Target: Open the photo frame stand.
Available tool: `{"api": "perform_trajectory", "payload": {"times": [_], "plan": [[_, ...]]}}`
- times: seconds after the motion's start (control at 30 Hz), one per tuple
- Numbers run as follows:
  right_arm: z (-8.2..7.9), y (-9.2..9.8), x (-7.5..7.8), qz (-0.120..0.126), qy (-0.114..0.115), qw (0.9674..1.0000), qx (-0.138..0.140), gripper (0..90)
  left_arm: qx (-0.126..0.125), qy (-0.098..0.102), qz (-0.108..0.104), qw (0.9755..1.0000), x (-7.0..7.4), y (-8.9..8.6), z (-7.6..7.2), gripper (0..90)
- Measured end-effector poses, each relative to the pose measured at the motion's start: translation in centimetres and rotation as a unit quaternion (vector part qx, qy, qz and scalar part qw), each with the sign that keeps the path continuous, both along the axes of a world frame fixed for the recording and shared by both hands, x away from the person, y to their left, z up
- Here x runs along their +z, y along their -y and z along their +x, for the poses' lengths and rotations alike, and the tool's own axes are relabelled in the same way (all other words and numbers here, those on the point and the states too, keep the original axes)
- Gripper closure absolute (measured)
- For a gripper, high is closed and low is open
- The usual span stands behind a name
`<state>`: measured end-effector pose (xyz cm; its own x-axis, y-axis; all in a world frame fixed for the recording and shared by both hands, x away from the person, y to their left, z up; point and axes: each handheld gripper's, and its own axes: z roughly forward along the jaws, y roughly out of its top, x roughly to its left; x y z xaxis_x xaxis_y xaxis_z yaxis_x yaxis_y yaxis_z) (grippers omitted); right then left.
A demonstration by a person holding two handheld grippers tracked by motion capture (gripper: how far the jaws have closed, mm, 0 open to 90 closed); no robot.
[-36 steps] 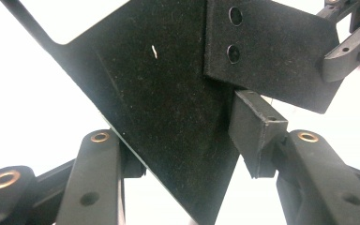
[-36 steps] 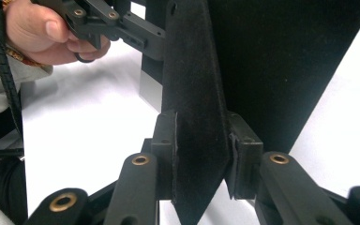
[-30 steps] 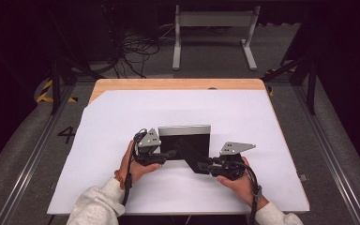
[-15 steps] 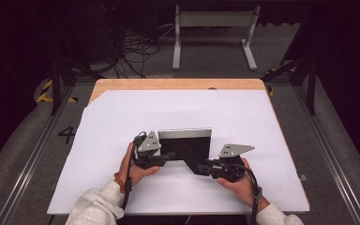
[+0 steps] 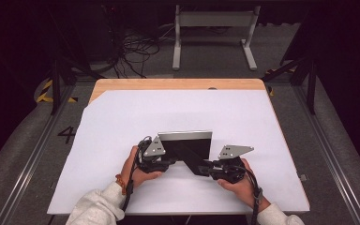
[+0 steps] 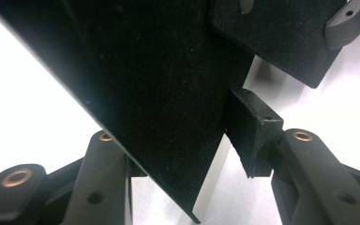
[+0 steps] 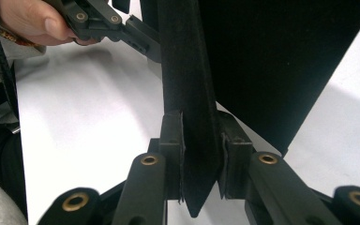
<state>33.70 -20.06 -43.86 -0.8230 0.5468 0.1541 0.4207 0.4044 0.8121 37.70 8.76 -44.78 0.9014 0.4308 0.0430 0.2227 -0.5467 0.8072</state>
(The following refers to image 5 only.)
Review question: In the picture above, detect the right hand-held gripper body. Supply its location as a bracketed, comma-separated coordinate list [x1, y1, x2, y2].
[210, 144, 255, 185]

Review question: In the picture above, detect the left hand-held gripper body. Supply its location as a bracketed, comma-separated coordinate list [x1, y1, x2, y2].
[136, 135, 172, 173]

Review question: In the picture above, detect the person's right hand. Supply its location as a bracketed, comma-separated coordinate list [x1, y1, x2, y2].
[217, 157, 271, 214]

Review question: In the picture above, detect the person's left hand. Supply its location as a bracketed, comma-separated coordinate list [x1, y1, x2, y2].
[120, 144, 164, 189]

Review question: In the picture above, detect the white paper sheet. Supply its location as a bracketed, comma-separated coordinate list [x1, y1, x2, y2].
[46, 89, 311, 216]

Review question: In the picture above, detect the black metal stand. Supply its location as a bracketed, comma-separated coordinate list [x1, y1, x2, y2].
[261, 46, 322, 115]
[46, 6, 107, 116]

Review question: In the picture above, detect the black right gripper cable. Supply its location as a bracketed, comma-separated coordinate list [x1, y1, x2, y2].
[238, 163, 264, 225]

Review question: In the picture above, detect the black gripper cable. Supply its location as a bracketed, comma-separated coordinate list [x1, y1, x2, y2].
[238, 163, 264, 225]
[121, 135, 154, 214]

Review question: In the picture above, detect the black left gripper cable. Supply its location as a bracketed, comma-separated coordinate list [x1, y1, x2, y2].
[121, 135, 154, 214]

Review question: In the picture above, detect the orange bead bracelet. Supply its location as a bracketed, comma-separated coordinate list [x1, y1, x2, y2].
[115, 173, 128, 195]

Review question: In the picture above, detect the aluminium floor rail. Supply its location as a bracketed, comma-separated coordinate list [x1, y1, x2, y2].
[293, 83, 360, 225]
[0, 83, 76, 225]

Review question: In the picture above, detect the bundle of black floor cables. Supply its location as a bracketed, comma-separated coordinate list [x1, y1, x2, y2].
[106, 29, 162, 79]

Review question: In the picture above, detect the white metal stand frame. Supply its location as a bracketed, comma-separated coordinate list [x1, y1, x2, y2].
[172, 4, 262, 71]

